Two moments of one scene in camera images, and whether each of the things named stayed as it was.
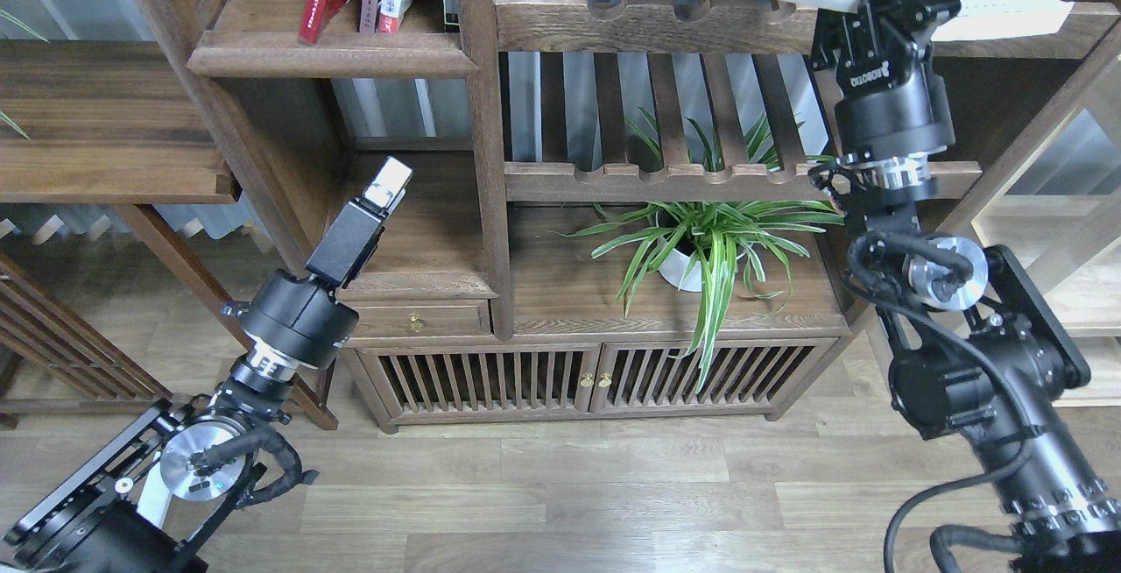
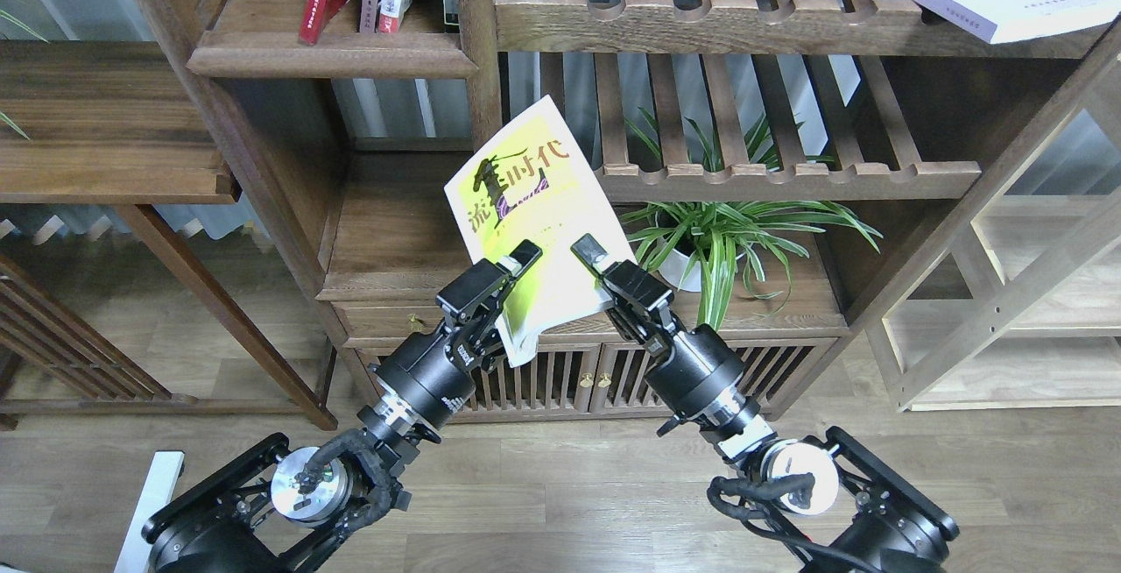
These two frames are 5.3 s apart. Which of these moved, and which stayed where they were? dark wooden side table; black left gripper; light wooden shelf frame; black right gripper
Moved: black left gripper; black right gripper
Stayed: light wooden shelf frame; dark wooden side table
